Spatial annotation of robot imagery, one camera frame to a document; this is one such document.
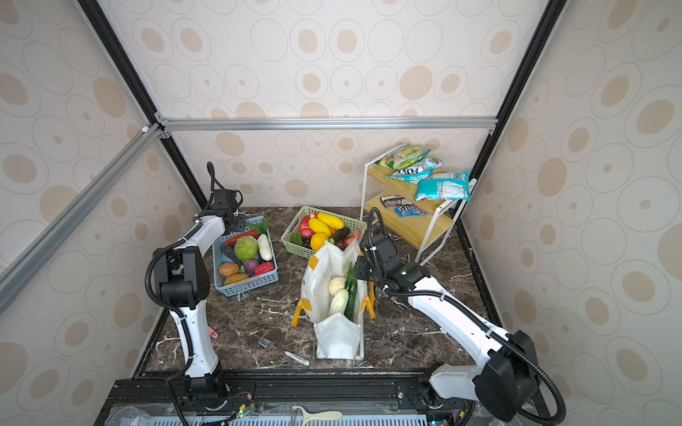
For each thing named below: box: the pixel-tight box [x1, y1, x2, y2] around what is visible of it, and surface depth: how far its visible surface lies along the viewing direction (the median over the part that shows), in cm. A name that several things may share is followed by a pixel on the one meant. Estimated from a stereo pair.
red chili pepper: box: [254, 261, 276, 276], surface depth 96 cm
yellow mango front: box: [308, 217, 332, 237], surface depth 107 cm
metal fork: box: [256, 337, 274, 351], surface depth 85 cm
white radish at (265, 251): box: [257, 233, 273, 261], surface depth 99 cm
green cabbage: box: [234, 235, 259, 261], surface depth 99 cm
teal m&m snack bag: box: [385, 157, 444, 184], surface depth 81 cm
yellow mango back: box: [317, 212, 346, 230], surface depth 108 cm
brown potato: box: [218, 262, 240, 277], surface depth 94 cm
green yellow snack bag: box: [374, 146, 431, 170], surface depth 83 cm
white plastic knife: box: [283, 351, 310, 367], surface depth 81 cm
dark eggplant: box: [333, 227, 350, 245], surface depth 108 cm
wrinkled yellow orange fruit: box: [310, 232, 328, 252], surface depth 98 cm
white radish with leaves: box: [328, 261, 356, 316], surface depth 87 cm
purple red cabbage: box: [244, 259, 259, 277], surface depth 97 cm
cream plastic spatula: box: [292, 405, 343, 426], surface depth 72 cm
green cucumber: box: [343, 280, 358, 323], surface depth 89 cm
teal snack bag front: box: [415, 170, 471, 201], surface depth 77 cm
